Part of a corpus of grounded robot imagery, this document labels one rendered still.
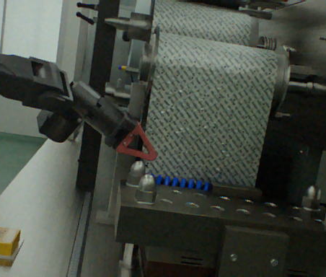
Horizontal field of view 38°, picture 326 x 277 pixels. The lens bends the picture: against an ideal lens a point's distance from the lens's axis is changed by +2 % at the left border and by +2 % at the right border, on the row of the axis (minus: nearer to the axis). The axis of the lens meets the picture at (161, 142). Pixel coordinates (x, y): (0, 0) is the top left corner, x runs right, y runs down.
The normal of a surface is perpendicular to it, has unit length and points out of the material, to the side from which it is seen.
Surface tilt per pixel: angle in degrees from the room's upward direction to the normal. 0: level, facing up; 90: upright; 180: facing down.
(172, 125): 90
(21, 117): 90
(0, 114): 90
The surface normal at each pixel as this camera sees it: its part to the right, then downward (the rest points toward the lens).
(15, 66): 0.51, -0.65
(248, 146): 0.10, 0.18
